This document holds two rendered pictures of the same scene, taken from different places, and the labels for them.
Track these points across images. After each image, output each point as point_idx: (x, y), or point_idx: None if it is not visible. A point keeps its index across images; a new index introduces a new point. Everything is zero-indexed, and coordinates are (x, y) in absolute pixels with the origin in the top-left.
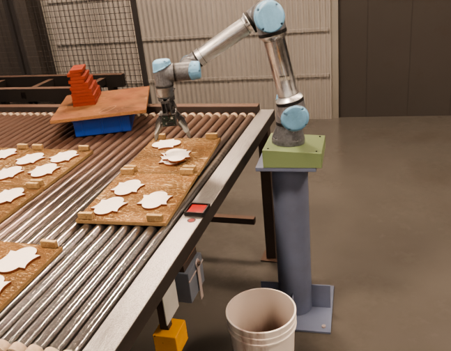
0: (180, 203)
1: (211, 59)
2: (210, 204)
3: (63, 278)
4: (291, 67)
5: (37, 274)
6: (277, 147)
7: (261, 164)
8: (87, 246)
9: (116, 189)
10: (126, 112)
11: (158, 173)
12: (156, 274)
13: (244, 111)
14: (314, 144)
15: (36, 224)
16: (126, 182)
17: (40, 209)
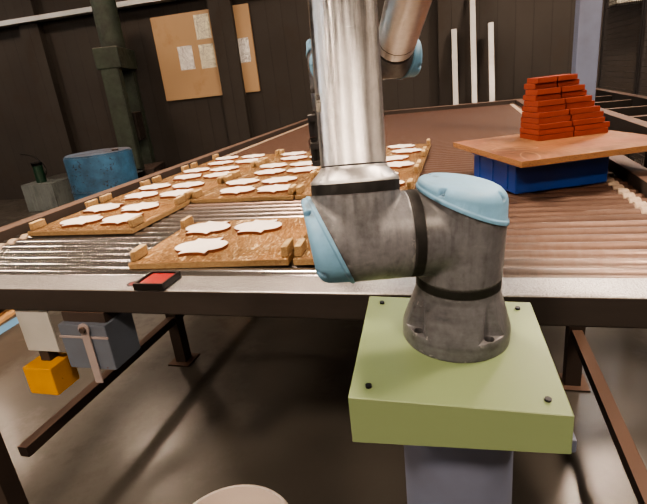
0: (193, 267)
1: (392, 46)
2: (174, 289)
3: (73, 245)
4: (335, 74)
5: (94, 234)
6: (391, 315)
7: None
8: None
9: (252, 222)
10: (504, 157)
11: None
12: (18, 283)
13: None
14: (443, 382)
15: (207, 214)
16: (275, 222)
17: (241, 208)
